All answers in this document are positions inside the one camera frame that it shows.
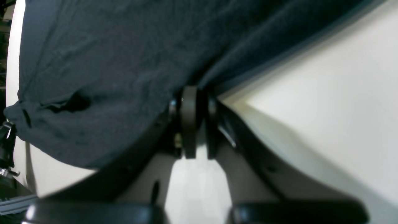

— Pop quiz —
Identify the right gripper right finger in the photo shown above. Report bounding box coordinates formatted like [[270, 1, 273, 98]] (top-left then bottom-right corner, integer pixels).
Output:
[[205, 93, 369, 224]]

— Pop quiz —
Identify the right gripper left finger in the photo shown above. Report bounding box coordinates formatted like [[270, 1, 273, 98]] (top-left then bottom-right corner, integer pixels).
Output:
[[24, 92, 183, 224]]

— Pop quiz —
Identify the dark long-sleeve T-shirt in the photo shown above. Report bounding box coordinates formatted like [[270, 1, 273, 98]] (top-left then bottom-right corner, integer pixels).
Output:
[[4, 0, 367, 169]]

